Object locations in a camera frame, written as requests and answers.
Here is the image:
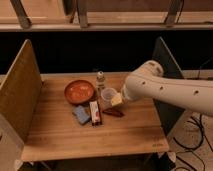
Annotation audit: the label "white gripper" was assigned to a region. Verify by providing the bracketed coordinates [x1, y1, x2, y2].
[110, 85, 128, 107]

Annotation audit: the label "white blue sponge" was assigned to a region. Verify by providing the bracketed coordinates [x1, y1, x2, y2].
[73, 106, 91, 125]

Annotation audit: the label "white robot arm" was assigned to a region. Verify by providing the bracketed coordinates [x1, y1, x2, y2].
[111, 60, 213, 117]

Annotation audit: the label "orange ceramic bowl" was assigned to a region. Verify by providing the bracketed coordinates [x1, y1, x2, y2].
[64, 80, 95, 105]

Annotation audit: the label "small glass bottle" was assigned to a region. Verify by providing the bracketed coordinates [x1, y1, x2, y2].
[96, 71, 105, 92]

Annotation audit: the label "white red snack box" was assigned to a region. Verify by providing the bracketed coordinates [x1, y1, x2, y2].
[89, 101, 102, 126]

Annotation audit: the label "right dark side panel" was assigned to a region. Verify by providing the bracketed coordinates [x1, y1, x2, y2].
[151, 36, 186, 136]

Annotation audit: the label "left wooden side panel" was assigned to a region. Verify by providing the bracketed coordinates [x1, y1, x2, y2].
[0, 39, 42, 141]

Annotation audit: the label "wooden back shelf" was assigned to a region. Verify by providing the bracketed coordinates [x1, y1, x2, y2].
[0, 0, 213, 32]

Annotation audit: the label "black floor cables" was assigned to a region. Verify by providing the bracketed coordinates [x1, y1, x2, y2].
[168, 113, 213, 171]

